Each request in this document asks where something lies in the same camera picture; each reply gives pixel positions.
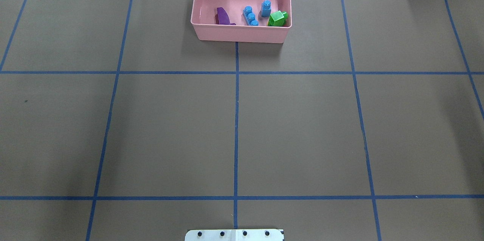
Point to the purple curved block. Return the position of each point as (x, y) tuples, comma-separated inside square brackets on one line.
[(222, 17)]

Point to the long blue stud block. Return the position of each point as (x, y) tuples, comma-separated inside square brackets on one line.
[(249, 16)]

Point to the green block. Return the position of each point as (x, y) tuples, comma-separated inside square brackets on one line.
[(278, 19)]

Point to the small blue block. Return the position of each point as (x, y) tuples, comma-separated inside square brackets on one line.
[(265, 8)]

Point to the pink plastic box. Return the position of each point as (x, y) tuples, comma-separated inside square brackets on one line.
[(203, 19)]

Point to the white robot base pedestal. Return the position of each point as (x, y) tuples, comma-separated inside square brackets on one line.
[(235, 235)]

